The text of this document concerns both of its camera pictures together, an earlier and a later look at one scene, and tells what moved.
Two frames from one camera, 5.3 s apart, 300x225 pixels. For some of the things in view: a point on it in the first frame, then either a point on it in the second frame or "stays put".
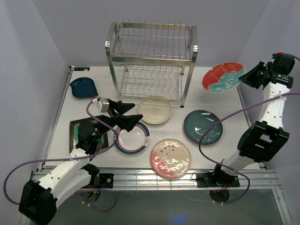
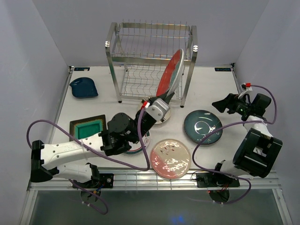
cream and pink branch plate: x=170 y=159 stays put
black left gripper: x=125 y=122 -> x=166 y=99
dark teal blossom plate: x=198 y=122 stays put
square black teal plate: x=74 y=125 stays put
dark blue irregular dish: x=83 y=87 stays put
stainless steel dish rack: x=152 y=58 stays put
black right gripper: x=248 y=78 -> x=229 y=102
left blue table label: x=81 y=69 stays put
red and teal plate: x=222 y=77 -> x=171 y=73
